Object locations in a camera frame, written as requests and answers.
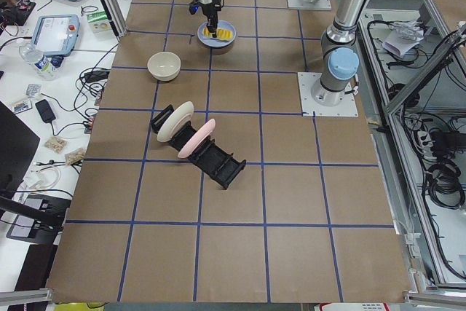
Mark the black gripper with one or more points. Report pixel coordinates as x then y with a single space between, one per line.
210 9

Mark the yellow bread piece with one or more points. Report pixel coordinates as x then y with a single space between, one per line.
224 35

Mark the blue plate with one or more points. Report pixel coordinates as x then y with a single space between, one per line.
215 43

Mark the cream white plate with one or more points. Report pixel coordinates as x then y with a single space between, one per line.
177 118

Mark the pink plate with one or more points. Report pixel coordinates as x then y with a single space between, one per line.
197 139

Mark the black plate rack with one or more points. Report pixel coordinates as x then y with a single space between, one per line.
218 164

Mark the white bowl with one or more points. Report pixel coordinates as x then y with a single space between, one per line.
164 66

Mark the green white box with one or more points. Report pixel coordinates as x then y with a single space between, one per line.
98 22

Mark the blue teach pendant near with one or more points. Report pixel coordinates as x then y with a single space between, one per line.
56 35

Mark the clear water bottle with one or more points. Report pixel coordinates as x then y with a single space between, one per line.
37 60

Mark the black power adapter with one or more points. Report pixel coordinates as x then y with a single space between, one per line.
45 111

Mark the black monitor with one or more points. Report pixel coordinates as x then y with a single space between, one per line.
18 147

